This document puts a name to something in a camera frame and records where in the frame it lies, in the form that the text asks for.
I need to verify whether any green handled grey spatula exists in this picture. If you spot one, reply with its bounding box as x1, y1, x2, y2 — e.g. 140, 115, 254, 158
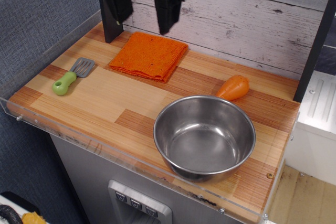
52, 57, 95, 96

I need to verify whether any stainless steel pot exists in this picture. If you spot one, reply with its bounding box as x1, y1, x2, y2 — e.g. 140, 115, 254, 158
153, 95, 256, 183

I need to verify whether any orange folded cloth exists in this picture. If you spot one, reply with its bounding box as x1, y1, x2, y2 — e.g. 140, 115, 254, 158
109, 32, 188, 83

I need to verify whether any clear acrylic table guard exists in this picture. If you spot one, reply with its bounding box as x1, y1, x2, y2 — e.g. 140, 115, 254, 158
1, 13, 299, 216

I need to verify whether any silver dispenser button panel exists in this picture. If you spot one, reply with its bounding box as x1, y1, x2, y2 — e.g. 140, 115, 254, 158
108, 179, 173, 223

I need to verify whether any white toy sink counter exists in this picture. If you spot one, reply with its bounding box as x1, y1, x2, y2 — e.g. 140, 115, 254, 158
284, 71, 335, 185

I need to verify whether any black frame post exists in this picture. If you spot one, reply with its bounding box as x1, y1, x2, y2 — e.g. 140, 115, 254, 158
293, 0, 335, 102
99, 0, 123, 43

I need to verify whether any black left frame post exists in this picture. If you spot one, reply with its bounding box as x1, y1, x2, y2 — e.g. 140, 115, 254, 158
99, 0, 123, 43

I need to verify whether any black right frame post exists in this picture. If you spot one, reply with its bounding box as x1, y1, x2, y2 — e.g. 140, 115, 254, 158
293, 0, 335, 102

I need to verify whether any black braided hose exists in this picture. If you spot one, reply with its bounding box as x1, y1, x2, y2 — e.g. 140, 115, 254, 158
0, 204, 24, 224

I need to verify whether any grey toy fridge cabinet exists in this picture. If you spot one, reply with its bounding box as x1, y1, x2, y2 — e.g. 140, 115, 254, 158
51, 136, 267, 223

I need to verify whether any orange plastic carrot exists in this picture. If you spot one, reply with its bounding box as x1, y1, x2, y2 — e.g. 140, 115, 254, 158
216, 75, 249, 101

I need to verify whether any yellow object bottom left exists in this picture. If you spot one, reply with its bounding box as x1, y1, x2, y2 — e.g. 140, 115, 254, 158
22, 212, 47, 224

